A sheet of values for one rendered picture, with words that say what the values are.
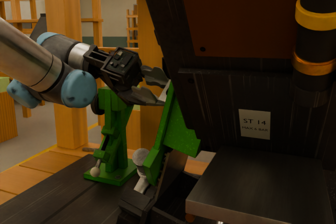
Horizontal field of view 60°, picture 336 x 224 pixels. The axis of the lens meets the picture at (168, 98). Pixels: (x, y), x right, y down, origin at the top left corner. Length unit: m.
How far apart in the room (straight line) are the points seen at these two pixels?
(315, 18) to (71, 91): 0.43
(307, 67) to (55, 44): 0.57
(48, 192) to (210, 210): 0.61
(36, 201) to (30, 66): 0.43
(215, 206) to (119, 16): 11.51
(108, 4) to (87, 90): 11.47
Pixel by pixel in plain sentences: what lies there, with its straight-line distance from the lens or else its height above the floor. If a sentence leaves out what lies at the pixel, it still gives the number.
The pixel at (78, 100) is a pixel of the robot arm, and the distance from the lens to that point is 0.58.
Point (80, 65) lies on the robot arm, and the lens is 0.69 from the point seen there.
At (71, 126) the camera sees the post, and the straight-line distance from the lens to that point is 1.19.
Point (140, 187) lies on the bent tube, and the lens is 0.67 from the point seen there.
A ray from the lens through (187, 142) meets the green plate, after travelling 0.55.
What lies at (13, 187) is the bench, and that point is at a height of 0.88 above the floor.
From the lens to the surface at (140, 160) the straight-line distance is 0.59.
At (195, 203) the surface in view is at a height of 1.13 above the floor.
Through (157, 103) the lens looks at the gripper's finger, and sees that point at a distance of 0.62.
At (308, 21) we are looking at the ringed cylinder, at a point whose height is 1.33.
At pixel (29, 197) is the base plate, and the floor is 0.90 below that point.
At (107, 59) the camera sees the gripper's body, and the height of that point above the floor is 1.27.
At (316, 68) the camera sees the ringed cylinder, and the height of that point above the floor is 1.29.
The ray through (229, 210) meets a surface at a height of 1.13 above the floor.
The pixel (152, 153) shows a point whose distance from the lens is 0.56.
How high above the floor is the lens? 1.32
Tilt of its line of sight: 12 degrees down
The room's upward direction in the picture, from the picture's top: straight up
